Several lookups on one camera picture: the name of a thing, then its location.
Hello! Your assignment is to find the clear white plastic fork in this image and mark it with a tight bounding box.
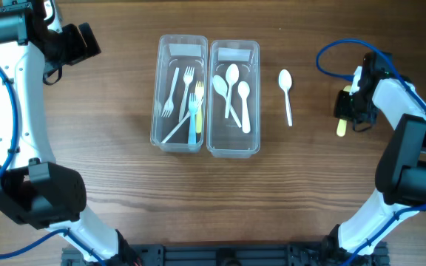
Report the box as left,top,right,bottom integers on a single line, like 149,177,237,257
161,67,180,117

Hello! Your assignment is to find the right clear plastic container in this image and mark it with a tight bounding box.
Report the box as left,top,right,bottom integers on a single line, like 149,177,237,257
206,40,261,159

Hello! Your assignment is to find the slim white plastic fork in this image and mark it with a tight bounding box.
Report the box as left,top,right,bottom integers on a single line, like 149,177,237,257
162,111,190,143

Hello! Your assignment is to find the white plastic utensil handle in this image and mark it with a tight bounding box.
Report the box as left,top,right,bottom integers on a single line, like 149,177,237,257
188,93,198,145

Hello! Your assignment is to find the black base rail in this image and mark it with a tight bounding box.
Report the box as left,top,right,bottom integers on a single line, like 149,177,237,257
60,242,390,266

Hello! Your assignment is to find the yellow plastic fork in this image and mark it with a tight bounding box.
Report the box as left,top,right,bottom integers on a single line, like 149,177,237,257
195,81,204,134

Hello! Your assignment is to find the left clear plastic container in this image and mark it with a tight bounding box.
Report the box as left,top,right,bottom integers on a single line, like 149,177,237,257
150,35,209,153

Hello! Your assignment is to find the clear plastic container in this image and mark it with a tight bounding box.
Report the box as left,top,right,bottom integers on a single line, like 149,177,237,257
150,35,209,153
206,40,261,159

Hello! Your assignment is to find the cream plastic spoon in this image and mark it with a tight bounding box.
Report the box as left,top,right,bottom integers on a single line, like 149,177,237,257
278,69,293,127

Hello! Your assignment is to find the yellow plastic spoon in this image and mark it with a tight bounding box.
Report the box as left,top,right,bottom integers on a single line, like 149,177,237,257
336,85,351,137

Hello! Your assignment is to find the wide white plastic spoon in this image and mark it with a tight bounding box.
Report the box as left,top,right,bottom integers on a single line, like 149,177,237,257
238,81,251,134

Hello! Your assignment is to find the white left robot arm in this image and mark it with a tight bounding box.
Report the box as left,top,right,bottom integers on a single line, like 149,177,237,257
0,0,139,265

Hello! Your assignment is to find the translucent white plastic spoon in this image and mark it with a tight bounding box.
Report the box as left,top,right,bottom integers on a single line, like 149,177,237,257
213,75,242,128

